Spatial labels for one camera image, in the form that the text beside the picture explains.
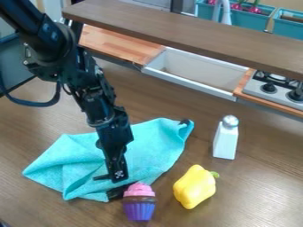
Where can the white salt shaker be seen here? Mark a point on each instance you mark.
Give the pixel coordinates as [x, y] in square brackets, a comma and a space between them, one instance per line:
[225, 142]

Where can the brown wooden shelf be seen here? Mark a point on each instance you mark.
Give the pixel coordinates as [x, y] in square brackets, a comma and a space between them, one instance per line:
[189, 32]

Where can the pink and purple toy cupcake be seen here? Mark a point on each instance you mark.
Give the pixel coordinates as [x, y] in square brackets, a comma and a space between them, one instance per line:
[139, 204]

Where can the toy sink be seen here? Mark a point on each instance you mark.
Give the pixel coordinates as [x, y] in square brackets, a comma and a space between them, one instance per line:
[197, 71]

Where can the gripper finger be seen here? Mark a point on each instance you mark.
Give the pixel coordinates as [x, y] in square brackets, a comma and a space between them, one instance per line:
[101, 178]
[118, 173]

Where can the turquoise cloth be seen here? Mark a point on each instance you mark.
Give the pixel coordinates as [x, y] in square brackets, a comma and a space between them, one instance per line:
[154, 147]

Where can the teal bin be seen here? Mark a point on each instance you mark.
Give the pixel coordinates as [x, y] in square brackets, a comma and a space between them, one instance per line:
[289, 25]
[244, 16]

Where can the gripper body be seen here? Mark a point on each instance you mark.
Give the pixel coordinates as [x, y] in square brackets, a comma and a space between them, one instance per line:
[115, 133]

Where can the tap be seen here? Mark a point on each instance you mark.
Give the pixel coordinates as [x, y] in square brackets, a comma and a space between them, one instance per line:
[225, 11]

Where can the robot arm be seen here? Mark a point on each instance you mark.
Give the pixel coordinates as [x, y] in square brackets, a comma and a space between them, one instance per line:
[47, 38]

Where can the toy stove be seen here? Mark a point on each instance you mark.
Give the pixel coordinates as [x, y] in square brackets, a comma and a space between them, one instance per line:
[276, 88]

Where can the yellow toy pepper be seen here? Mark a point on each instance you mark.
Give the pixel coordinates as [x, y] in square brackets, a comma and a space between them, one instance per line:
[195, 187]

